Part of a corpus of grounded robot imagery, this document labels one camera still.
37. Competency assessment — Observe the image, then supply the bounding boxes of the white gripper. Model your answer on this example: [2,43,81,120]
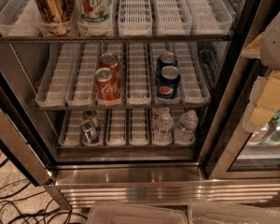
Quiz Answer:
[241,11,280,133]

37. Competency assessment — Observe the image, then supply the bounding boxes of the clear water bottle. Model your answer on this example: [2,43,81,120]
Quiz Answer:
[154,112,174,146]
[175,110,199,145]
[152,107,170,118]

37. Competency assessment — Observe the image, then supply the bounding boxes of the middle shelf tray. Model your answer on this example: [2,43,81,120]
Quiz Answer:
[126,43,151,105]

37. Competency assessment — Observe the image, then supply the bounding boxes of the shelf tray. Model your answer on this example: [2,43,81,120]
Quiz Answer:
[129,109,148,147]
[126,43,151,105]
[118,0,152,36]

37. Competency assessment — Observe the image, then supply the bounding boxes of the bottom shelf tray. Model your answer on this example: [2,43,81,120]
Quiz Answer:
[129,109,148,147]

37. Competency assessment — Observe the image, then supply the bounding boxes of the top shelf tray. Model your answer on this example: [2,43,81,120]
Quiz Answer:
[118,0,152,36]

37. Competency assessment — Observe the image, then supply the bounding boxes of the stainless steel fridge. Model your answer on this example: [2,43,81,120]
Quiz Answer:
[0,0,280,209]

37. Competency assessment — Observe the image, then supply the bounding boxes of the red can behind glass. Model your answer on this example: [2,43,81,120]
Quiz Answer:
[247,124,270,146]

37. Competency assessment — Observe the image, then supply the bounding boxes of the front blue pepsi can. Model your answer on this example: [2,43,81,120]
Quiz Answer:
[157,65,180,99]

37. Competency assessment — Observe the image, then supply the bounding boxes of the blue pepsi can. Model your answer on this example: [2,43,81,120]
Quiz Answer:
[157,65,180,99]
[156,51,177,75]

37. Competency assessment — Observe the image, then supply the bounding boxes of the rear blue pepsi can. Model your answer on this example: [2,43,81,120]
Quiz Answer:
[156,51,177,75]

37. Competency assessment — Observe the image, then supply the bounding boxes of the right clear plastic bin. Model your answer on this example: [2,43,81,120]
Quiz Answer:
[189,202,280,224]

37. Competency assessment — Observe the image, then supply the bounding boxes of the clear plastic bin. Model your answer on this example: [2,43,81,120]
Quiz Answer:
[189,202,280,224]
[86,202,188,224]

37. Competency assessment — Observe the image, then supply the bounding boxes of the rear red cola can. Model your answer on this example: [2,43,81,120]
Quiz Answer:
[99,52,120,78]

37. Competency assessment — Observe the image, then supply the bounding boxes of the red cola can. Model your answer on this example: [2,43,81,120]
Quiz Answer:
[99,52,120,78]
[94,67,120,105]

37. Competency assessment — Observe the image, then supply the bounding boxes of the front red cola can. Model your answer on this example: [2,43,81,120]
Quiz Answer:
[94,67,120,105]

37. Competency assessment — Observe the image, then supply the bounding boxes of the rear silver blue can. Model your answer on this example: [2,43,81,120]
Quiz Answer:
[83,109,99,127]

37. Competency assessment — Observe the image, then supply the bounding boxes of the silver blue can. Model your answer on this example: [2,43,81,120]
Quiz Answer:
[83,109,99,127]
[80,119,99,146]

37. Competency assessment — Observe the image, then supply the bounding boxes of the white 7up can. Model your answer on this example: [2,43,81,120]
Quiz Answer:
[77,0,109,23]

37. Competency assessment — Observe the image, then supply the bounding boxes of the front silver blue can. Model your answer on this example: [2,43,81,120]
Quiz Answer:
[80,119,99,146]

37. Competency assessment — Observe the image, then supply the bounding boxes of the left clear plastic bin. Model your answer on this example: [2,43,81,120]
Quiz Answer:
[86,202,188,224]

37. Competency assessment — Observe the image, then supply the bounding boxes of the gold tall can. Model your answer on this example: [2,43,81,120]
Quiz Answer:
[35,0,71,35]

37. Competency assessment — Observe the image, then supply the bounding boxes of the black floor cables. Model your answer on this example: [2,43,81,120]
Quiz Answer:
[0,158,88,224]

